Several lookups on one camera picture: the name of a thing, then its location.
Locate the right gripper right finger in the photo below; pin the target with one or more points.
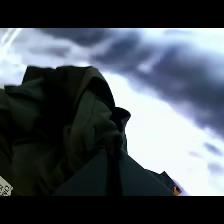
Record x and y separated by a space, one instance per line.
140 181

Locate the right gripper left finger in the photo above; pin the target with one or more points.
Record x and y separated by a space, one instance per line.
90 180

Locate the dark green garment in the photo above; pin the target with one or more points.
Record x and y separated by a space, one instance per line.
56 126

